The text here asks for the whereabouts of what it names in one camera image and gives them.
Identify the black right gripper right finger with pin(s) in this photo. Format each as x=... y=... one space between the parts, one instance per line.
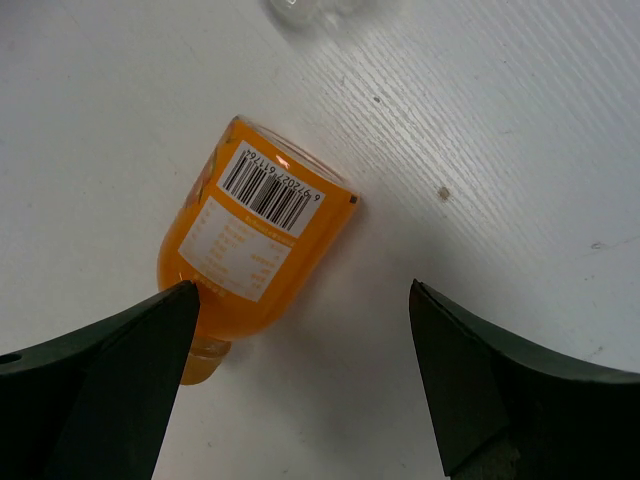
x=503 y=407

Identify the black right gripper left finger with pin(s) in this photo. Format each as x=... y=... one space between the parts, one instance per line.
x=95 y=403

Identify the small orange bottle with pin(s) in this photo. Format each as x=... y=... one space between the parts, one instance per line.
x=259 y=218

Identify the clear bottle black label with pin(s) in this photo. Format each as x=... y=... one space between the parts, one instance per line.
x=303 y=12

